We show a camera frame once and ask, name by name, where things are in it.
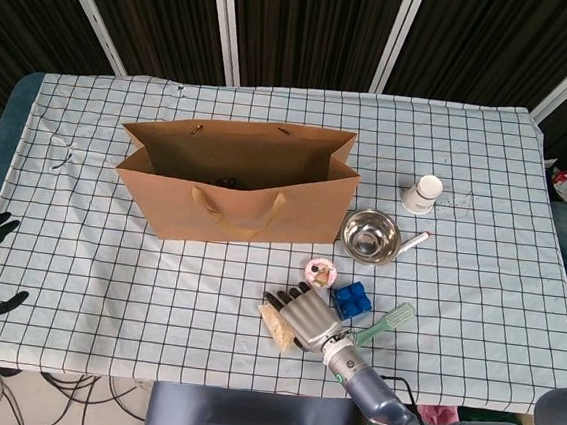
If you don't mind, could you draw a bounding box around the yellow snack packet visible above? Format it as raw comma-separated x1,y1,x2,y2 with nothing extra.
253,303,304,357

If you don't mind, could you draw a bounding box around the white paper cup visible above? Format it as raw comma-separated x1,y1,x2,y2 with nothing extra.
397,172,445,218

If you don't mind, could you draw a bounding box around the pink cloth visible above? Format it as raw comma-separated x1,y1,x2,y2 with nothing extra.
413,403,462,425

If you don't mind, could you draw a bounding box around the brown paper bag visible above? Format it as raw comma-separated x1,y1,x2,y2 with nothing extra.
109,108,367,258

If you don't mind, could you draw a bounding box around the pink toy cupcake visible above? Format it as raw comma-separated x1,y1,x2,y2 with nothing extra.
301,256,340,293

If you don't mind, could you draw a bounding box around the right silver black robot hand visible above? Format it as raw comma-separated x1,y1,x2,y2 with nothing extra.
256,278,358,357

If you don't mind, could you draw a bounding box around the white black checkered tablecloth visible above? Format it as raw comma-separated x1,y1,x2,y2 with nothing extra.
0,56,567,422

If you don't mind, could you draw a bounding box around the blue building block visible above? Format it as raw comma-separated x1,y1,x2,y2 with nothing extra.
327,276,376,325

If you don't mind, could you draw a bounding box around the white marker with red cap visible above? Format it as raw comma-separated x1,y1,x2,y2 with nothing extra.
395,227,432,263

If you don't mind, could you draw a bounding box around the dark green cloth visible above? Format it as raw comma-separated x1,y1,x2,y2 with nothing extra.
456,407,536,425

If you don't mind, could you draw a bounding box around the grey-blue robot torso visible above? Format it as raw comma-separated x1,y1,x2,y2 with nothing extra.
143,378,372,425

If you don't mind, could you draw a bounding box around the mint green brush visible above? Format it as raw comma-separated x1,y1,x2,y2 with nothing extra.
350,297,417,354

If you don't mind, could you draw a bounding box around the stainless steel bowl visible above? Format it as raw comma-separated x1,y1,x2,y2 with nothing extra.
336,206,405,269

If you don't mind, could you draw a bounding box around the black floor cable bundle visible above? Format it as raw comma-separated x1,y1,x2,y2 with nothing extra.
0,364,153,425

